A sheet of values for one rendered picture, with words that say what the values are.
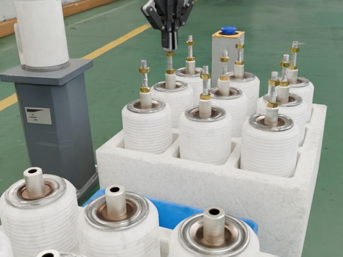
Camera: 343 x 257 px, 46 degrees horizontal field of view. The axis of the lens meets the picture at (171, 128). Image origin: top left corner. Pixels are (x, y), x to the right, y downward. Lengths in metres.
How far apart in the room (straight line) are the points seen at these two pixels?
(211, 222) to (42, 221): 0.21
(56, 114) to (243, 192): 0.43
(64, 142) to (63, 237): 0.40
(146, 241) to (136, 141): 0.33
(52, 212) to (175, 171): 0.28
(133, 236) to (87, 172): 0.55
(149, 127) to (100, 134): 0.55
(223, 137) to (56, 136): 0.37
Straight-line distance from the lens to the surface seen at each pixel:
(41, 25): 0.87
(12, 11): 3.25
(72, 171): 0.95
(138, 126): 0.75
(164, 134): 0.77
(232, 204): 0.72
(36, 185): 0.54
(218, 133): 0.71
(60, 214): 0.52
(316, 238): 0.87
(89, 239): 0.47
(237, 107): 0.82
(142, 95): 0.77
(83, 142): 0.96
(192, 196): 0.74
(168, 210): 0.73
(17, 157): 1.23
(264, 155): 0.69
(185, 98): 0.86
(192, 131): 0.71
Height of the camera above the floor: 0.53
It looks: 24 degrees down
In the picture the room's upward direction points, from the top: 2 degrees counter-clockwise
